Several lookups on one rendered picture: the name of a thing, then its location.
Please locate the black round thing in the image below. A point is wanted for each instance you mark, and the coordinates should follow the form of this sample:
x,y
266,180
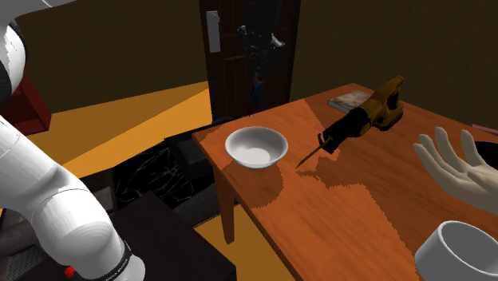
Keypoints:
x,y
489,153

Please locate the dark red block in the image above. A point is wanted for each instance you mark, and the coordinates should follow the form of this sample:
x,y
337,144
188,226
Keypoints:
x,y
27,111

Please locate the black marbled block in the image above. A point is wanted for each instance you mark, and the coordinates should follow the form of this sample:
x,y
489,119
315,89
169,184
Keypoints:
x,y
148,179

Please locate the white cup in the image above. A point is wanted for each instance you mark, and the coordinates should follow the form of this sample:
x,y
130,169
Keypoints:
x,y
432,249

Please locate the white bowl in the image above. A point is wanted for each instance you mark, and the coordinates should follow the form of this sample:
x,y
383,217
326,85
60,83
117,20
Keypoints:
x,y
256,149

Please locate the yellow and black reciprocating saw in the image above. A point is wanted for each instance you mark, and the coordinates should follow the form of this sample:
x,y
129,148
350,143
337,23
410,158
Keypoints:
x,y
350,126

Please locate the beige hand figure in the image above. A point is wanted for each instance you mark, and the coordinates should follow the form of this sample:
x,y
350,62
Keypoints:
x,y
463,177

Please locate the pink flat thing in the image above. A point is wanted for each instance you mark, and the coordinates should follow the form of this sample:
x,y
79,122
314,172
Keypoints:
x,y
486,129

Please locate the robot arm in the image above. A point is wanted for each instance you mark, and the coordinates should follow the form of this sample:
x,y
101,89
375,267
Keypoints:
x,y
58,210

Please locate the orange wooden table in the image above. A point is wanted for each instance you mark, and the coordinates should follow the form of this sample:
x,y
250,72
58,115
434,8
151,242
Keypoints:
x,y
350,218

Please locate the grey flat book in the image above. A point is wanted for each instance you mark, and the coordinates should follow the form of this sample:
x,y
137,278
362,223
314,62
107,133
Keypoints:
x,y
347,100

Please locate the dark robot stand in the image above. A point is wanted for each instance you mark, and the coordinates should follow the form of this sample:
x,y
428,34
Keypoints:
x,y
175,241

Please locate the dark wooden door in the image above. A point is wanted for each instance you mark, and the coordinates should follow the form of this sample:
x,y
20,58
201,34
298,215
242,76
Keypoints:
x,y
229,77

